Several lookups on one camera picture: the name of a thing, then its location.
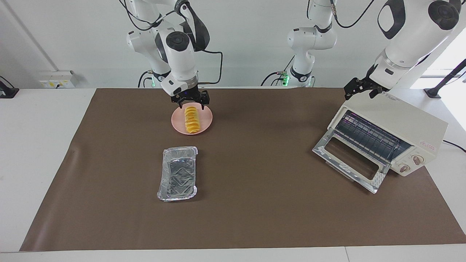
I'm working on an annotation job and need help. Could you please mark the pink round plate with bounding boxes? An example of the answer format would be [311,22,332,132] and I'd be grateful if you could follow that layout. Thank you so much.
[171,106,213,135]

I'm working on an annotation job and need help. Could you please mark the black oven power cable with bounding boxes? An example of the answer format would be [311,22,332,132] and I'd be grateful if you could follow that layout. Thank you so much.
[442,140,466,153]

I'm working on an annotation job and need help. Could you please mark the glass oven door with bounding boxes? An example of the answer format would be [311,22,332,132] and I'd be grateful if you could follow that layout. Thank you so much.
[312,128,392,194]

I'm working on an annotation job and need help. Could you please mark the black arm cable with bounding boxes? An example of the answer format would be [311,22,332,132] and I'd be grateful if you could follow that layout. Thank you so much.
[197,49,223,86]
[333,0,376,29]

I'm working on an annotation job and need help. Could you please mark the white toaster oven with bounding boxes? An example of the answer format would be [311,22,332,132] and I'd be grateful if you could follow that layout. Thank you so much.
[312,93,449,194]

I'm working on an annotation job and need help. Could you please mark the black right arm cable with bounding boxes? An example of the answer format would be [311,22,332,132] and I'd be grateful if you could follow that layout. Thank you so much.
[197,49,223,86]

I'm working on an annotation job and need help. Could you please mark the metal oven wire rack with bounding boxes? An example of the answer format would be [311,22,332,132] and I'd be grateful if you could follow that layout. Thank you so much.
[334,110,412,163]

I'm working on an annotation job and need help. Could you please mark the white wall outlet box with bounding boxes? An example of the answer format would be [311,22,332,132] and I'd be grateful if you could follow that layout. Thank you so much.
[39,70,79,89]

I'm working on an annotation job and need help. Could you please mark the sliced yellow bread loaf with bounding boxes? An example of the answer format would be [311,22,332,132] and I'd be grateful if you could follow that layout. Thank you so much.
[184,106,201,134]

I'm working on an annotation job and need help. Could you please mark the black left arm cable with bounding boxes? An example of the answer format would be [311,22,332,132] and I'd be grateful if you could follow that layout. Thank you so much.
[333,0,376,29]

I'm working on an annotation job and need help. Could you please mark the black stand base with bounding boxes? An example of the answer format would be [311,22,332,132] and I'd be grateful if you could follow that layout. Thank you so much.
[0,76,19,99]

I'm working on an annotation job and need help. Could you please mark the black stand with pole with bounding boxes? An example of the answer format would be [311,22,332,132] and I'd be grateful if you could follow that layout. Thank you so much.
[424,58,466,99]

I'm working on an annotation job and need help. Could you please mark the aluminium foil tray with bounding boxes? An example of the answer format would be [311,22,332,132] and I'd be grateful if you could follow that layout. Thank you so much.
[157,146,198,202]

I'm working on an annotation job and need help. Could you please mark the brown table mat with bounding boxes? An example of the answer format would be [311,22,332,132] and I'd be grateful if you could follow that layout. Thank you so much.
[20,87,466,251]

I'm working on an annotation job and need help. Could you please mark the black base cable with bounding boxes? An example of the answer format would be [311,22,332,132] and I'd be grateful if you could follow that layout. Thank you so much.
[260,55,296,87]
[138,69,155,88]

